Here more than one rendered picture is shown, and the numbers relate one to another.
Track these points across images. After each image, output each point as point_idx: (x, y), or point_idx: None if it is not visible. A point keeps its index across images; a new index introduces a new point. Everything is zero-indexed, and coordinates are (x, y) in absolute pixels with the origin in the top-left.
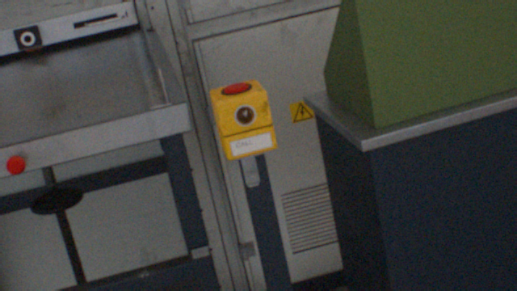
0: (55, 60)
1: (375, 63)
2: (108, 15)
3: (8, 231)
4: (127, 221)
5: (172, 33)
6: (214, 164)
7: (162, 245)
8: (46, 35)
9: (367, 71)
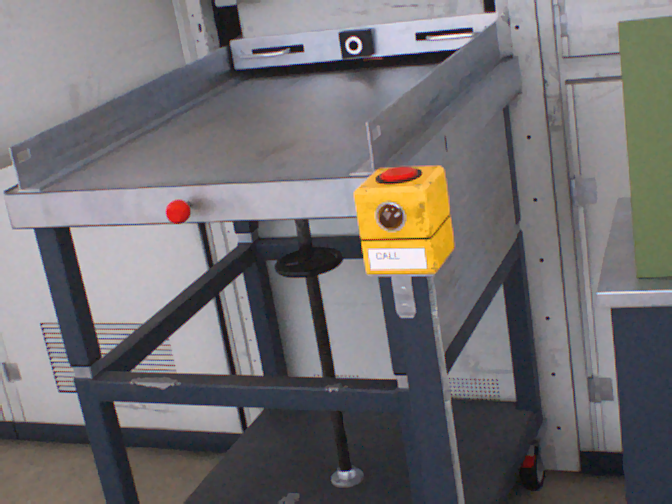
0: (370, 79)
1: (646, 177)
2: (461, 29)
3: (303, 281)
4: None
5: (540, 67)
6: (574, 260)
7: (488, 350)
8: (380, 44)
9: (631, 187)
